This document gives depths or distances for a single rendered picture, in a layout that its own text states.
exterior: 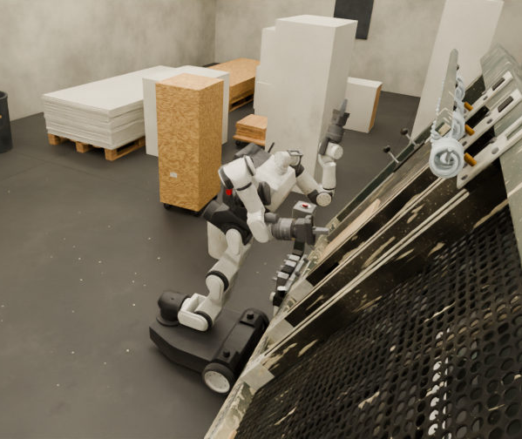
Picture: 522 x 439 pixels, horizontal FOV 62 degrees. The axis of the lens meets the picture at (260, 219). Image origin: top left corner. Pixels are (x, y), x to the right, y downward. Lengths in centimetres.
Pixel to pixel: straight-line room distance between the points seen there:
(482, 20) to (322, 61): 204
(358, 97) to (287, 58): 283
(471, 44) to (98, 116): 434
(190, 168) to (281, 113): 123
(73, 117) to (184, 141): 213
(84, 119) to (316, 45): 286
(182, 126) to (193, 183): 54
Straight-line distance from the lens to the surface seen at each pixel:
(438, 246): 114
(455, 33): 583
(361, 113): 733
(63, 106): 596
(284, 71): 467
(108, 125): 552
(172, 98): 399
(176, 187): 428
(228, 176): 165
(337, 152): 226
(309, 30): 454
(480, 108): 155
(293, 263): 246
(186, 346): 279
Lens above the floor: 218
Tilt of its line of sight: 30 degrees down
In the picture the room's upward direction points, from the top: 5 degrees clockwise
